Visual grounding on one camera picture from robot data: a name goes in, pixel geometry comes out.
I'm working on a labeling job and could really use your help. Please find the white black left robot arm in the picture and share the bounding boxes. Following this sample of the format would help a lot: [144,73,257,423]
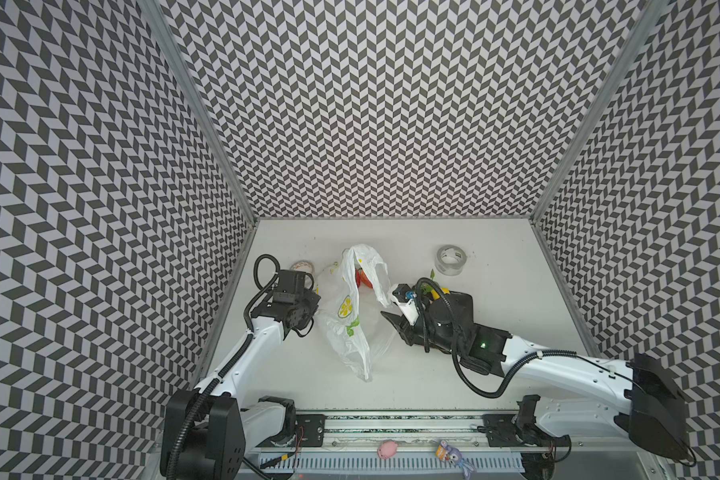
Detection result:
[159,270,320,479]

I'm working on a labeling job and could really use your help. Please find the beige masking tape roll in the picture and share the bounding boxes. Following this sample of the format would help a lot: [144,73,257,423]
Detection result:
[289,260,315,285]

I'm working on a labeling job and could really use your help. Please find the aluminium corner post right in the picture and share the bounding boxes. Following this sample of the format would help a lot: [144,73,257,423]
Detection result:
[530,0,670,223]

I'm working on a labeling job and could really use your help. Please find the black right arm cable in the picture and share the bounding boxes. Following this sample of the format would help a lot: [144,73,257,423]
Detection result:
[413,277,637,400]

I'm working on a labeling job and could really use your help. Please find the black square tray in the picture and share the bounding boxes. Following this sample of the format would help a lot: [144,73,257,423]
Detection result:
[422,291,475,354]

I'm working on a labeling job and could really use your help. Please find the purple octopus toy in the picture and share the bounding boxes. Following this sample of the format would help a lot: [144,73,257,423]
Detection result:
[435,440,475,480]

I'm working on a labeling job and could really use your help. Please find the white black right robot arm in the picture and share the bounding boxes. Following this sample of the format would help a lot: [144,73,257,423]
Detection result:
[383,284,696,465]

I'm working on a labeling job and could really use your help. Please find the aluminium corner post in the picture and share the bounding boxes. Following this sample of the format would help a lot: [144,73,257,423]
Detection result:
[530,0,670,223]
[136,0,259,226]

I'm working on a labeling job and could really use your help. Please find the pink toy on rail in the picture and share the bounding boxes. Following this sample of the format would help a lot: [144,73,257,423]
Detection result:
[377,440,398,460]

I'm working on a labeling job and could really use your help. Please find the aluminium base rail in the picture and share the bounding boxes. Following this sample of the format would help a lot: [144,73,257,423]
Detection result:
[250,399,640,454]

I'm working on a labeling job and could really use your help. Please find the aluminium corner post left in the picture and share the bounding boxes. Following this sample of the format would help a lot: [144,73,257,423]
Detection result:
[136,0,259,226]

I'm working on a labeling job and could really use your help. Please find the red fake strawberry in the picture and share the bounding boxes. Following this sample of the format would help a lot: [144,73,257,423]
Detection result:
[355,268,373,289]

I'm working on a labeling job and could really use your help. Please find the clear packing tape roll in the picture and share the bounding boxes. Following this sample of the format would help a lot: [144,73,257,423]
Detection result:
[435,245,468,276]

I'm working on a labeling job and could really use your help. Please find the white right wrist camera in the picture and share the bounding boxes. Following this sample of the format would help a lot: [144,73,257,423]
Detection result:
[391,284,419,326]

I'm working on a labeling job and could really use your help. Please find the white lemon-print plastic bag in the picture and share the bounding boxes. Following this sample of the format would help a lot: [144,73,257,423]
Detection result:
[315,244,396,382]

